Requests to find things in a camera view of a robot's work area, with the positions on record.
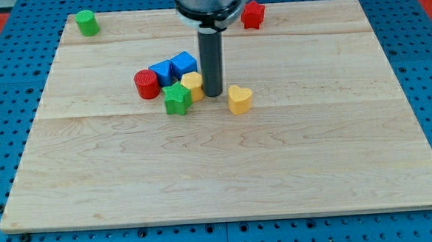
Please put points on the yellow hexagon block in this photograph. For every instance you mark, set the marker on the yellow hexagon block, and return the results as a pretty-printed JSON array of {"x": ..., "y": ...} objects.
[{"x": 193, "y": 81}]

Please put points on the green star block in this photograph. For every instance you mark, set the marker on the green star block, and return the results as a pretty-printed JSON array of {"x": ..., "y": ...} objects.
[{"x": 177, "y": 99}]

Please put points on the green cylinder block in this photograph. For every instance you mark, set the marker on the green cylinder block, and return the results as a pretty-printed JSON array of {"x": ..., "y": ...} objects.
[{"x": 87, "y": 23}]

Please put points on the yellow heart block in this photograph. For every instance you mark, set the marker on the yellow heart block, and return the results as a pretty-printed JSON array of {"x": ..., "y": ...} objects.
[{"x": 239, "y": 99}]

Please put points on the red cylinder block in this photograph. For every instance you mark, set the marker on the red cylinder block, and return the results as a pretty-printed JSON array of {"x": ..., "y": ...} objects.
[{"x": 146, "y": 82}]

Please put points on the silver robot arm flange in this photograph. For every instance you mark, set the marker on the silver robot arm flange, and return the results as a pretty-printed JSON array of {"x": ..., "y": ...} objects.
[{"x": 209, "y": 16}]

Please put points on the blue triangle block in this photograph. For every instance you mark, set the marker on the blue triangle block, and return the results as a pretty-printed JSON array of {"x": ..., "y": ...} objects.
[{"x": 163, "y": 72}]

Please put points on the red star block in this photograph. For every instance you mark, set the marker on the red star block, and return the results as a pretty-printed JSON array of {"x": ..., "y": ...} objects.
[{"x": 253, "y": 15}]

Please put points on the light wooden board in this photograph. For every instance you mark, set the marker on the light wooden board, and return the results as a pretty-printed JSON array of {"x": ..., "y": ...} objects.
[{"x": 330, "y": 131}]

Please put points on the blue cube block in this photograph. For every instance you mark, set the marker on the blue cube block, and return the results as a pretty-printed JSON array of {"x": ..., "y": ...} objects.
[{"x": 183, "y": 63}]

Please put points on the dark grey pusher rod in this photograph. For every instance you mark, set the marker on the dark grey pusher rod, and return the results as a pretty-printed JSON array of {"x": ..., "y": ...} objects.
[{"x": 211, "y": 63}]

